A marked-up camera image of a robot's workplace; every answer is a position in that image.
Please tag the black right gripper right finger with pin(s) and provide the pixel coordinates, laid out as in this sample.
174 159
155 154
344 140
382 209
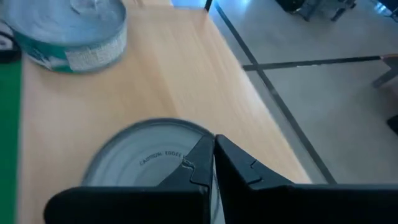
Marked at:
295 205

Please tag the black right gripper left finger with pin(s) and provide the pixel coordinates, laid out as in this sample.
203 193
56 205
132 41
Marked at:
124 205

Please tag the blue albacore solid white can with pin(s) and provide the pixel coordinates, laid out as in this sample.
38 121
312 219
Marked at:
140 155

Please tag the teal white label tuna can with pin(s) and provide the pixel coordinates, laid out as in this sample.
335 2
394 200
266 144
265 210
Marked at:
62 31

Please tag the green table mat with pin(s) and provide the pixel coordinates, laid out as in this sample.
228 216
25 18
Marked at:
7 140

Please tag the grey table leg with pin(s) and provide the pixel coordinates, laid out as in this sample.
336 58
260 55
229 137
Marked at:
390 67

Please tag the dark metal furniture legs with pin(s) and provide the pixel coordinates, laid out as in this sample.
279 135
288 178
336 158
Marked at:
298 7

